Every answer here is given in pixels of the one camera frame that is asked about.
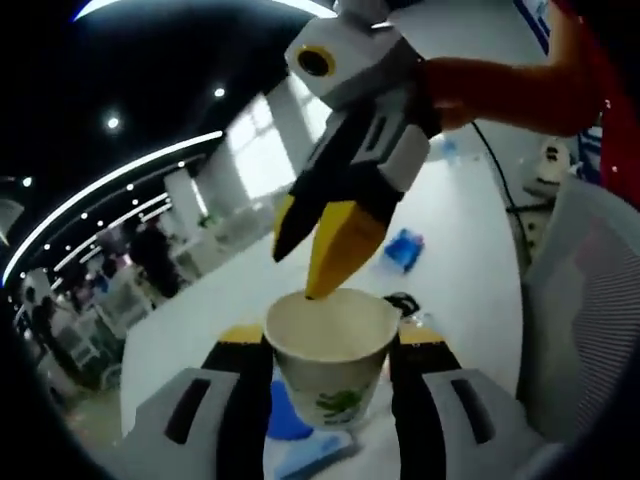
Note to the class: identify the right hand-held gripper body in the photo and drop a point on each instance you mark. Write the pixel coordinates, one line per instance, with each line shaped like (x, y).
(360, 55)

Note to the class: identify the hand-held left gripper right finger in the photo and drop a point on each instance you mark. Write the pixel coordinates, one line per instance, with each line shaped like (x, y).
(415, 400)

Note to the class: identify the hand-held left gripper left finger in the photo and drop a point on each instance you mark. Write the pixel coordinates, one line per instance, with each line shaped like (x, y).
(235, 380)

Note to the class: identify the blue plastic packet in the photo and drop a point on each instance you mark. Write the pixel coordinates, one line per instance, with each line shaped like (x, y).
(405, 250)

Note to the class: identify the white paper cup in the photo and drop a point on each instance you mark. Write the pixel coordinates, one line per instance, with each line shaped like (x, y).
(330, 370)

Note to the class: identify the clear bag with blue puff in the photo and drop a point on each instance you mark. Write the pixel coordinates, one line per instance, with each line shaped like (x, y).
(310, 450)

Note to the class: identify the person's right hand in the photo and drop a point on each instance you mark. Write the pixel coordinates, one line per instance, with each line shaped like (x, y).
(465, 90)

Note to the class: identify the green potted plant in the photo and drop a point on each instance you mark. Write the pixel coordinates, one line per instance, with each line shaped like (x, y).
(207, 220)

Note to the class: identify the black tripod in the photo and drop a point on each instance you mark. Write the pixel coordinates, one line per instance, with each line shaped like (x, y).
(530, 215)

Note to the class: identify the grey mesh office chair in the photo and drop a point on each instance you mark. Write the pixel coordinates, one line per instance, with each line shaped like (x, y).
(585, 310)

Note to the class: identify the white device on tripod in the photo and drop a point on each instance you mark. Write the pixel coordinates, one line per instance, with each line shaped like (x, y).
(554, 160)

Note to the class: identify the person's red clothing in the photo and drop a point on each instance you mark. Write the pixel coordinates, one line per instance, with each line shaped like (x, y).
(622, 140)

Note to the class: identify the blue framed wall poster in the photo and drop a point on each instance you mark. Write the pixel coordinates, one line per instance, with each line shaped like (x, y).
(537, 20)

